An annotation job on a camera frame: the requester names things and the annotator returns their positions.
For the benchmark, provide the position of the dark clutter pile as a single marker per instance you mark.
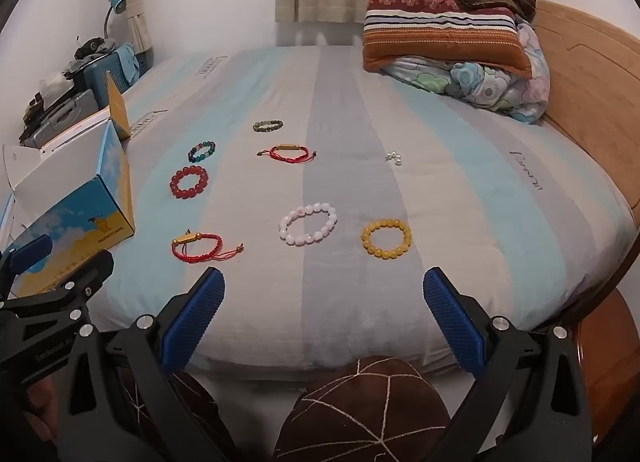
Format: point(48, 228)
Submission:
point(92, 49)

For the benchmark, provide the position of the blue and yellow cardboard box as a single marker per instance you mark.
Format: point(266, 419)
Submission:
point(75, 202)

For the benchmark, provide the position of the bed with striped sheet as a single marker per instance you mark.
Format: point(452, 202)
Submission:
point(350, 106)

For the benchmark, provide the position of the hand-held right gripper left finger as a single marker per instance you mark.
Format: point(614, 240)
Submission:
point(192, 317)

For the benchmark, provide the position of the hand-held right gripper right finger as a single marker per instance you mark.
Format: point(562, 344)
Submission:
point(452, 322)

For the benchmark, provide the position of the small white pearls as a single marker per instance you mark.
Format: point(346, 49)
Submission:
point(397, 160)

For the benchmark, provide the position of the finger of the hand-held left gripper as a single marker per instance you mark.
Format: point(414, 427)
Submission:
point(30, 251)
point(82, 282)

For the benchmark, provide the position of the grey hard case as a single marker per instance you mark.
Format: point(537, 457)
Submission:
point(65, 114)

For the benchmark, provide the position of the floral quilt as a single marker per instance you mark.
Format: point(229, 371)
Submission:
point(480, 81)

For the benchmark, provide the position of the teal suitcase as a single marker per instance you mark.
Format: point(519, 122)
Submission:
point(100, 76)

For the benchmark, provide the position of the white tissue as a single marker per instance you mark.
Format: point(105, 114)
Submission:
point(55, 84)

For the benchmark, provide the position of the teal cloth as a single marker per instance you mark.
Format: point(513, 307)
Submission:
point(131, 61)

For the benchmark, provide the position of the striped orange pillow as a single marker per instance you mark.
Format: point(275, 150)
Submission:
point(440, 36)

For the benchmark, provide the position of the teal desk lamp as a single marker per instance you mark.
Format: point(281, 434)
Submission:
point(117, 2)

